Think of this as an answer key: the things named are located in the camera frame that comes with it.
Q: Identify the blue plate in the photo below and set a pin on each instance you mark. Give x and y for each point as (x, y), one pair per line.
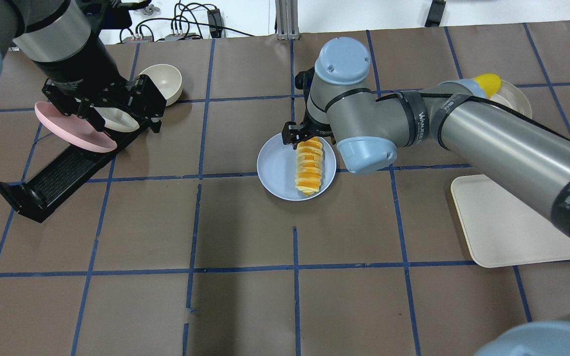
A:
(276, 169)

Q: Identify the small cream bowl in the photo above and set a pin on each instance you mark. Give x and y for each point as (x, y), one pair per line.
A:
(168, 79)

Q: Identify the pink plate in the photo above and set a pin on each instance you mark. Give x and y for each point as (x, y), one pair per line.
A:
(77, 132)

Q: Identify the yellow lemon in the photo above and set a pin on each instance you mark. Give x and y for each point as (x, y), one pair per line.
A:
(490, 84)

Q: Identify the cream white plate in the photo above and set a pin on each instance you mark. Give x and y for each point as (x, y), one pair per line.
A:
(117, 120)

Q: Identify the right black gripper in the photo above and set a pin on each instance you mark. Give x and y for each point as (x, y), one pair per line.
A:
(296, 134)

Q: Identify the orange striped bread roll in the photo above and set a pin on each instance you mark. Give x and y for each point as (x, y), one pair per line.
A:
(309, 166)

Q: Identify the black power adapter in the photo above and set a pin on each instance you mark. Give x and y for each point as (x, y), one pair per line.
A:
(215, 23)

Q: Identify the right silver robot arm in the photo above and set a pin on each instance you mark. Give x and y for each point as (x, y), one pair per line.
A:
(527, 159)

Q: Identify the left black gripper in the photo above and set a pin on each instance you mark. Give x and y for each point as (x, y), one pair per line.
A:
(81, 69)

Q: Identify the white shallow bowl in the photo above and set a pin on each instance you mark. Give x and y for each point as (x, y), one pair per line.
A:
(512, 97)

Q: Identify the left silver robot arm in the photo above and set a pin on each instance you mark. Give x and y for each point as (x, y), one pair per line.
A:
(61, 37)

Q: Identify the aluminium frame post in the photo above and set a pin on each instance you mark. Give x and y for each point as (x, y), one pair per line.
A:
(287, 27)

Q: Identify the white rectangular tray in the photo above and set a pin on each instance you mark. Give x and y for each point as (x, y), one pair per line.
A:
(500, 230)

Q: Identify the black dish rack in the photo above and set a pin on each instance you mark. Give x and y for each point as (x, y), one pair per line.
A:
(39, 197)

